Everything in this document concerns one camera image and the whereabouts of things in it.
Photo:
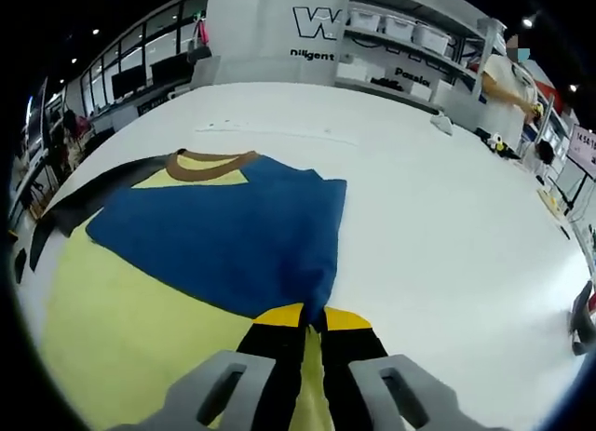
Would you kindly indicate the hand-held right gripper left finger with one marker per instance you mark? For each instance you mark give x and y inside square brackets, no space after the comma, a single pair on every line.
[270,356]

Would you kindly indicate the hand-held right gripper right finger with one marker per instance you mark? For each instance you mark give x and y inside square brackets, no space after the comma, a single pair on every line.
[349,356]

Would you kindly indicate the yellow blue black garment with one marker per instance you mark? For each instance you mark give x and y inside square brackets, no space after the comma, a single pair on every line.
[223,235]

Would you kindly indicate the dark grey object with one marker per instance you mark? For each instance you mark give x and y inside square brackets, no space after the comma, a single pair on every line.
[582,319]

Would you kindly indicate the small white cloth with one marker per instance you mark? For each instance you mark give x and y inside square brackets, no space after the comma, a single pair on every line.
[442,124]

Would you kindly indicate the cream cloth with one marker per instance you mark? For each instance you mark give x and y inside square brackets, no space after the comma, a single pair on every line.
[551,202]

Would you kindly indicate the black screen stand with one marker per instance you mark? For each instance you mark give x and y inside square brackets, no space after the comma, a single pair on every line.
[572,193]

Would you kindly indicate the red clothing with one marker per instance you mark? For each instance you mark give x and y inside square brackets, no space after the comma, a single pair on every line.
[77,128]

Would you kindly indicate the black computer monitor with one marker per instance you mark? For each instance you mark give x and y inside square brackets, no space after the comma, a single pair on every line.
[131,84]
[172,72]

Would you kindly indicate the pink screen on stand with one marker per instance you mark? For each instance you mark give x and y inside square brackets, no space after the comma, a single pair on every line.
[584,152]

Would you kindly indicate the pink hanging bag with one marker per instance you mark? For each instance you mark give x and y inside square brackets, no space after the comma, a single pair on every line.
[200,40]

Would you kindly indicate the grey metal shelf unit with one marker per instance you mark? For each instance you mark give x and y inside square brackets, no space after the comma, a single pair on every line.
[482,54]

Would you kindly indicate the group of white storage bins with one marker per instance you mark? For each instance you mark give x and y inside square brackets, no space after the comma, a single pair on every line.
[400,28]

